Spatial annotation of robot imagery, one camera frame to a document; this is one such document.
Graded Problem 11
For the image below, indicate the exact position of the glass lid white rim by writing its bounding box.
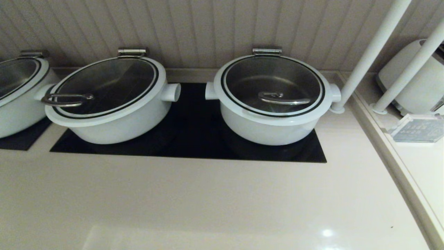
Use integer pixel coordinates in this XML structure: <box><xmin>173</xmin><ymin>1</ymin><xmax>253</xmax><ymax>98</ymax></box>
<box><xmin>214</xmin><ymin>54</ymin><xmax>333</xmax><ymax>126</ymax></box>
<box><xmin>0</xmin><ymin>57</ymin><xmax>50</xmax><ymax>107</ymax></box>
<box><xmin>41</xmin><ymin>56</ymin><xmax>167</xmax><ymax>128</ymax></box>

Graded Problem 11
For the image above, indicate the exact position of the white round pot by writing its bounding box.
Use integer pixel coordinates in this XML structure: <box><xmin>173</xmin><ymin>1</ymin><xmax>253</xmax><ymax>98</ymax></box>
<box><xmin>205</xmin><ymin>55</ymin><xmax>342</xmax><ymax>146</ymax></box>
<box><xmin>0</xmin><ymin>57</ymin><xmax>56</xmax><ymax>139</ymax></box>
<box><xmin>35</xmin><ymin>57</ymin><xmax>181</xmax><ymax>144</ymax></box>

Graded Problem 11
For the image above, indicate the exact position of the white round pole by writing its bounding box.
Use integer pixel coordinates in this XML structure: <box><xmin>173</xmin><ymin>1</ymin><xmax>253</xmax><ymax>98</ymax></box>
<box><xmin>330</xmin><ymin>0</ymin><xmax>412</xmax><ymax>114</ymax></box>

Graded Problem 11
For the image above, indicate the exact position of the white toaster appliance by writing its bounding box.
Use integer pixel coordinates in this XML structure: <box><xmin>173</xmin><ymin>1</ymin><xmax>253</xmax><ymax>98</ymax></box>
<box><xmin>369</xmin><ymin>21</ymin><xmax>444</xmax><ymax>115</ymax></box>

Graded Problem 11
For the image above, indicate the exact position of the clear acrylic sign holder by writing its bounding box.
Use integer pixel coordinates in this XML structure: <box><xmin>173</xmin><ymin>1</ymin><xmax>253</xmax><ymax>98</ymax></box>
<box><xmin>386</xmin><ymin>114</ymin><xmax>444</xmax><ymax>143</ymax></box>

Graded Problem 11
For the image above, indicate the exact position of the white countertop appliance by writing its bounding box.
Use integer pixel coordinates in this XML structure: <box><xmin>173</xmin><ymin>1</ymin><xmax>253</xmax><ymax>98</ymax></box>
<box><xmin>376</xmin><ymin>39</ymin><xmax>444</xmax><ymax>117</ymax></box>

